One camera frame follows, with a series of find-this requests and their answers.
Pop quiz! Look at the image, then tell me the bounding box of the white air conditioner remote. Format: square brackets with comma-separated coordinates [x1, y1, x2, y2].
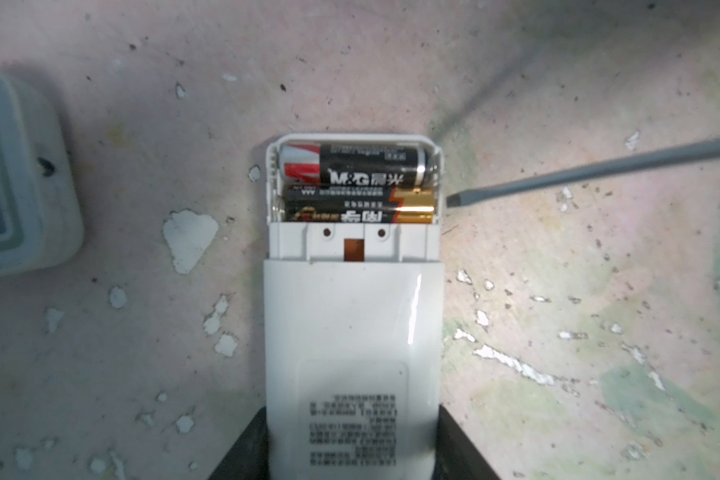
[263, 133, 445, 479]

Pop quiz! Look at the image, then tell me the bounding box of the black red AAA battery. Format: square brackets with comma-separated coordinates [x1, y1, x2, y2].
[278, 143, 437, 188]

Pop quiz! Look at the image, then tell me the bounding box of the grey buttoned remote control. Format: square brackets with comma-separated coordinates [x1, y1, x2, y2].
[0, 71, 84, 277]

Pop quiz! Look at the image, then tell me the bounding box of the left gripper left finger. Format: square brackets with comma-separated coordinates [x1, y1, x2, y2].
[208, 407, 269, 480]

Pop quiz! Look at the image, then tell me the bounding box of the black gold AAA battery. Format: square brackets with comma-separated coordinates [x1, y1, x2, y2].
[276, 184, 437, 224]

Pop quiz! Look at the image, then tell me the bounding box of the orange black screwdriver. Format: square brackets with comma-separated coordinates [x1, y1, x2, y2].
[445, 138, 720, 208]

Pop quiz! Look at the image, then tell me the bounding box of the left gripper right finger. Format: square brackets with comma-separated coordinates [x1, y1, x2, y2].
[434, 405, 500, 480]

